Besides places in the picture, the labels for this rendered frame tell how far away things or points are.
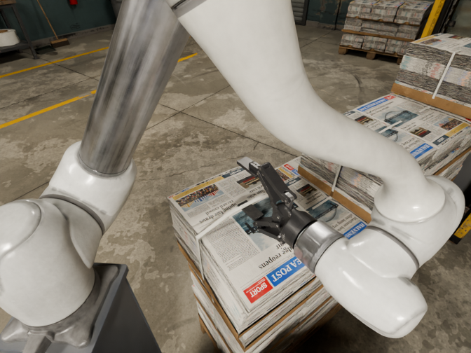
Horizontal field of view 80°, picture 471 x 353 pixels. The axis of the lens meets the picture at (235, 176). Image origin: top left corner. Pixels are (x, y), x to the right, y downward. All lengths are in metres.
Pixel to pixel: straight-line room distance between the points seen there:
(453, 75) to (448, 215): 1.01
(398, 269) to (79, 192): 0.59
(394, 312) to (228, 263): 0.33
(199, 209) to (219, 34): 0.58
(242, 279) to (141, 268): 1.41
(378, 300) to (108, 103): 0.52
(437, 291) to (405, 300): 1.71
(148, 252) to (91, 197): 1.44
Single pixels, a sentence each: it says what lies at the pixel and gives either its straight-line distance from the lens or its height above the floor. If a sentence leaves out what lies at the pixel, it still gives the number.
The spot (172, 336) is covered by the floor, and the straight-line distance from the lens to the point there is 1.76.
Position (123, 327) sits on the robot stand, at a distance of 0.87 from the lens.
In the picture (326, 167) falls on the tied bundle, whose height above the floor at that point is 0.95.
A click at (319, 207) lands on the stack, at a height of 0.83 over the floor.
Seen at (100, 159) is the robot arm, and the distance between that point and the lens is 0.60.
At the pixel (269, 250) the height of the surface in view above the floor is 1.07.
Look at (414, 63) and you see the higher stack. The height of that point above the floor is 1.21.
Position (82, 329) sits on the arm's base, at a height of 1.02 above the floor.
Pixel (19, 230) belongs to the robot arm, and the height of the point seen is 1.27.
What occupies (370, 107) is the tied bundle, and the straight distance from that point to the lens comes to 1.41.
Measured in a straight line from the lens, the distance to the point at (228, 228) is 0.71.
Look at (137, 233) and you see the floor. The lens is 2.19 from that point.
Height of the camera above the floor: 1.63
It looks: 40 degrees down
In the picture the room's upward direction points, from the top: straight up
